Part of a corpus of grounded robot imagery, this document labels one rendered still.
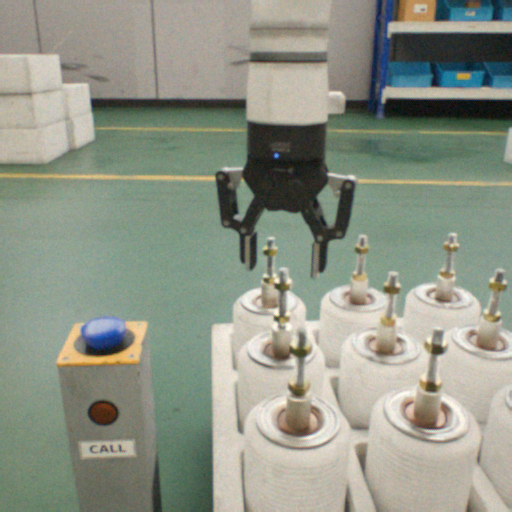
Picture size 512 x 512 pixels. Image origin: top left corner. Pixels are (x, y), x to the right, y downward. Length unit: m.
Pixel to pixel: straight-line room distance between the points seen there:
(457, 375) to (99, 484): 0.39
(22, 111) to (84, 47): 3.05
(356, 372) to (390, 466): 0.12
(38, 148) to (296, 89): 2.57
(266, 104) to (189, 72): 5.22
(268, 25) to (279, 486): 0.39
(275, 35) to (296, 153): 0.10
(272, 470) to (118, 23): 5.54
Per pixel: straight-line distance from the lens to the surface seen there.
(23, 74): 2.94
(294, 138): 0.47
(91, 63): 5.94
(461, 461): 0.51
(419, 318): 0.73
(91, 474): 0.55
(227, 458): 0.56
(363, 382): 0.59
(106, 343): 0.48
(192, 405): 0.92
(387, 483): 0.53
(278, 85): 0.47
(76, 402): 0.50
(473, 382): 0.63
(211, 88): 5.65
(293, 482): 0.47
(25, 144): 3.00
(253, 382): 0.57
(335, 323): 0.69
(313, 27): 0.47
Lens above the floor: 0.56
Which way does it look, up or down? 21 degrees down
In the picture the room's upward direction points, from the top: straight up
